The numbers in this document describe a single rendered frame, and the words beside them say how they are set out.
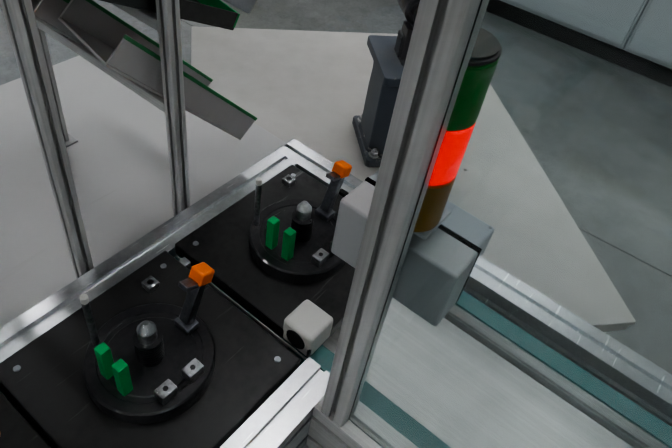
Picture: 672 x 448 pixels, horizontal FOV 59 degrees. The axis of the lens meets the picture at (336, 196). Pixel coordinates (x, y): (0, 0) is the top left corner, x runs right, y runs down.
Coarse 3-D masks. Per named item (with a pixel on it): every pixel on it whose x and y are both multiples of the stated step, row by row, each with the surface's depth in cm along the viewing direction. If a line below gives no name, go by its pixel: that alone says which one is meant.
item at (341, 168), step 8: (336, 168) 80; (344, 168) 80; (328, 176) 79; (336, 176) 80; (344, 176) 81; (336, 184) 81; (328, 192) 82; (336, 192) 82; (328, 200) 83; (320, 208) 84; (328, 208) 83
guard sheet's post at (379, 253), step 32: (448, 0) 33; (416, 32) 34; (448, 32) 33; (416, 64) 35; (448, 64) 34; (416, 96) 37; (448, 96) 36; (416, 128) 38; (384, 160) 41; (416, 160) 39; (384, 192) 42; (416, 192) 41; (384, 224) 46; (384, 256) 46; (352, 288) 51; (384, 288) 48; (352, 320) 53; (352, 352) 56; (352, 384) 59
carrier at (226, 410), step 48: (48, 336) 68; (96, 336) 65; (144, 336) 61; (192, 336) 68; (240, 336) 71; (0, 384) 64; (48, 384) 64; (96, 384) 62; (144, 384) 63; (192, 384) 64; (240, 384) 66; (48, 432) 60; (96, 432) 61; (144, 432) 61; (192, 432) 62
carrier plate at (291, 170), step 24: (288, 168) 94; (264, 192) 89; (288, 192) 90; (312, 192) 91; (216, 216) 84; (240, 216) 85; (192, 240) 81; (216, 240) 81; (240, 240) 82; (192, 264) 79; (216, 264) 78; (240, 264) 79; (240, 288) 76; (264, 288) 76; (288, 288) 77; (312, 288) 77; (336, 288) 78; (264, 312) 74; (288, 312) 74; (336, 312) 75
